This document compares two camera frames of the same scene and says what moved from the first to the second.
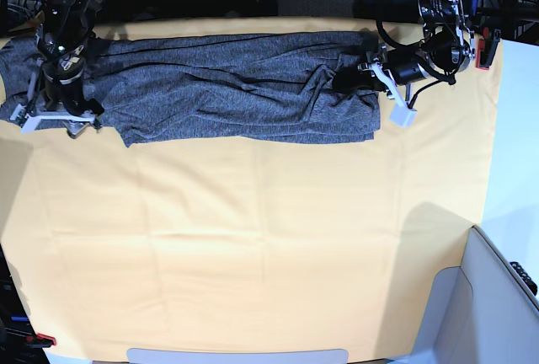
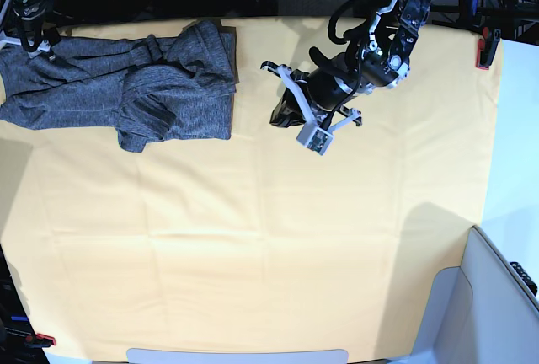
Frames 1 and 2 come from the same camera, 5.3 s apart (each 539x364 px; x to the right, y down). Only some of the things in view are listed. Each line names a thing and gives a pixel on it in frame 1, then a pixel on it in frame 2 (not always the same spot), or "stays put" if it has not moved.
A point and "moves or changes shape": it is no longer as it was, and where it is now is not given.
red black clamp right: x=486 y=47 stays put
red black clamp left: x=40 y=340 stays put
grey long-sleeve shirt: x=210 y=88 moves or changes shape
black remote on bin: x=525 y=277 stays put
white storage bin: x=478 y=313 stays put
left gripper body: x=56 y=93 -> x=34 y=34
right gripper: x=402 y=67 -> x=325 y=96
